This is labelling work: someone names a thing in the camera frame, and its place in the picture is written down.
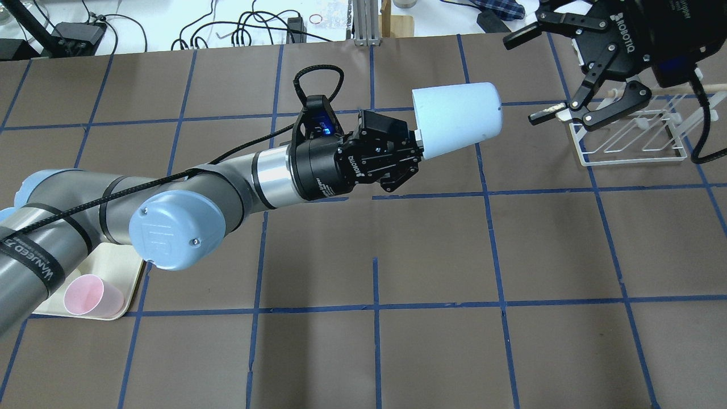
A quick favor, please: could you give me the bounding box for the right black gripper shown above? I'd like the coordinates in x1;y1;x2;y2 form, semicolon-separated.
502;1;725;131

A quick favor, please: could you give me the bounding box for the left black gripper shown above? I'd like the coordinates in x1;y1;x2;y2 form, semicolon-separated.
289;110;423;201

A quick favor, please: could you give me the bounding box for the light blue plastic cup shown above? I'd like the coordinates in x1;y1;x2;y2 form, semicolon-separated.
411;82;503;160

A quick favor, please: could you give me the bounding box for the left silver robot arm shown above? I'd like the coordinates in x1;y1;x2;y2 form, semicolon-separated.
1;110;434;332

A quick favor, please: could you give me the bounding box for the pink plastic cup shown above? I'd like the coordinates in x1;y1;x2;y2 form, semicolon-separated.
62;274;125;319

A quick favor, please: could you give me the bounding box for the blue plaid umbrella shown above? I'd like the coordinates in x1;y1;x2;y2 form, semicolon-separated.
470;0;525;22

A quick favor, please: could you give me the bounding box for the black power adapter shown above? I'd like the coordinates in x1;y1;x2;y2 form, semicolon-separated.
476;9;512;34

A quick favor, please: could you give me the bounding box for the wooden mug tree stand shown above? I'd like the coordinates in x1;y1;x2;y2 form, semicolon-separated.
379;1;415;38

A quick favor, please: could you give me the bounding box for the cream plastic tray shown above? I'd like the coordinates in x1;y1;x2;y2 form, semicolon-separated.
34;243;145;321

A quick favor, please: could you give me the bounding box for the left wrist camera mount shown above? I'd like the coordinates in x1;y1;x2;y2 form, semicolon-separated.
291;95;344;147

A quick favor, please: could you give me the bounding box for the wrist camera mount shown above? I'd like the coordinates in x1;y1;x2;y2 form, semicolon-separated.
291;95;344;147
651;43;714;88

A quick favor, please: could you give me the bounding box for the white wire cup rack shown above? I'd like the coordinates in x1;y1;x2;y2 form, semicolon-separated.
556;85;704;166

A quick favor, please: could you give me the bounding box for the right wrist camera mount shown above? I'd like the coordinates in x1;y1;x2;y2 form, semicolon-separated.
651;43;714;88

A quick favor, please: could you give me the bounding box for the aluminium frame post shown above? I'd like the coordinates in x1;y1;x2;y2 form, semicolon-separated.
350;0;380;47

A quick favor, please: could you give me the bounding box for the black braided camera cable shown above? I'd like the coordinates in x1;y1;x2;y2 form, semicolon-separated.
0;64;346;239

